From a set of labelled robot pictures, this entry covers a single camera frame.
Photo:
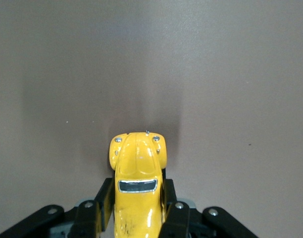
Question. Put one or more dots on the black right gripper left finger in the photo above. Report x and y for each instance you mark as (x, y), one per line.
(85, 218)

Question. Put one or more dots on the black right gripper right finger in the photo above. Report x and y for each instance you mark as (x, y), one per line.
(177, 220)

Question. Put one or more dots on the yellow beetle toy car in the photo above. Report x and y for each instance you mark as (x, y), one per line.
(136, 161)

